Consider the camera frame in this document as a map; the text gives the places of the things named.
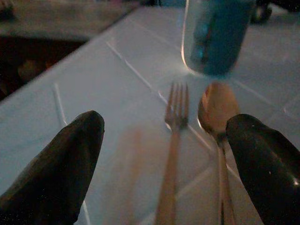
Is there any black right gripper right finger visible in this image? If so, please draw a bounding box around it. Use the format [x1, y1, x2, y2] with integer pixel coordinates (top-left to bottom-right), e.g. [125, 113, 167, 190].
[225, 113, 300, 225]

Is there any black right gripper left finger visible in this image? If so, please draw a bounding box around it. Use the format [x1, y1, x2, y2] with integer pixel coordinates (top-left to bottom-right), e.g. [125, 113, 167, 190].
[0, 110, 105, 225]

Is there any silver metal spoon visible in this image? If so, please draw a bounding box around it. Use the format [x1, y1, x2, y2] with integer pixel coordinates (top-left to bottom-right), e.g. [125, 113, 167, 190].
[197, 82, 240, 225]

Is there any silver metal fork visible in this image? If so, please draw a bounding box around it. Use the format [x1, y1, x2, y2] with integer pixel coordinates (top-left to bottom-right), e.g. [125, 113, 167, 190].
[155, 81, 190, 225]

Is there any white tablecloth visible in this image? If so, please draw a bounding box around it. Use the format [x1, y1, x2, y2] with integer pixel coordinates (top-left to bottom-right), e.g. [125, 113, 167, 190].
[0, 4, 300, 225]

